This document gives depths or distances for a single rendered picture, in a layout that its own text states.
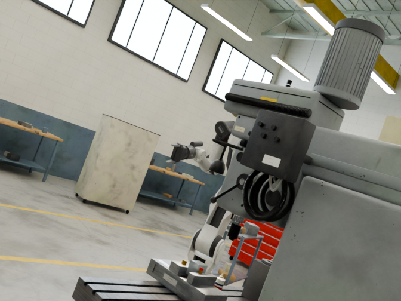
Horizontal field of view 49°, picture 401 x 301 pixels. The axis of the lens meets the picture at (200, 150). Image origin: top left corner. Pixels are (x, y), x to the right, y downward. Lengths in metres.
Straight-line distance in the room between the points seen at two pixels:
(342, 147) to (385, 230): 0.38
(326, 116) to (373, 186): 0.40
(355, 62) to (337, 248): 0.74
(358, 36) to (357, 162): 0.51
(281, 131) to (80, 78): 8.49
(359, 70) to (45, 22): 8.10
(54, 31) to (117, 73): 1.69
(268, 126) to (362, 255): 0.51
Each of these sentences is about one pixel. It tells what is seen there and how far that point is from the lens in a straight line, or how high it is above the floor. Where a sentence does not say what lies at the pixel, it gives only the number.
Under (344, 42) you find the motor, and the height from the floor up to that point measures 2.10.
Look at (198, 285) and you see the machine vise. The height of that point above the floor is 1.00.
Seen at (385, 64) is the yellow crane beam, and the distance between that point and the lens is 11.43.
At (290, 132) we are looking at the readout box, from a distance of 1.47.
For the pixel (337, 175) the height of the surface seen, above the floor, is 1.60.
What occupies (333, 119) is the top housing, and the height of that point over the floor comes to 1.83.
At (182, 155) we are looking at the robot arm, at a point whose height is 1.46.
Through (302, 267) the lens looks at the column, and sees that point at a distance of 1.53.
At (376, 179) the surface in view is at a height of 1.63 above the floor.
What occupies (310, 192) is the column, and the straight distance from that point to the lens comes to 1.54.
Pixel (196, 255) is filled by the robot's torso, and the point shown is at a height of 0.91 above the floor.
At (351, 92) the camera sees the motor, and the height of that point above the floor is 1.93.
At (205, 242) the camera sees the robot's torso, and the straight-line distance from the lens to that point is 2.69.
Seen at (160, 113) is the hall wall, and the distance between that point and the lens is 11.05.
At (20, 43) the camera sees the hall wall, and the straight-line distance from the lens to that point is 9.26.
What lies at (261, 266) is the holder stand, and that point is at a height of 1.10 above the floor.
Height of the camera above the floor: 1.49
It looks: 1 degrees up
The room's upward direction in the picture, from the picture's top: 20 degrees clockwise
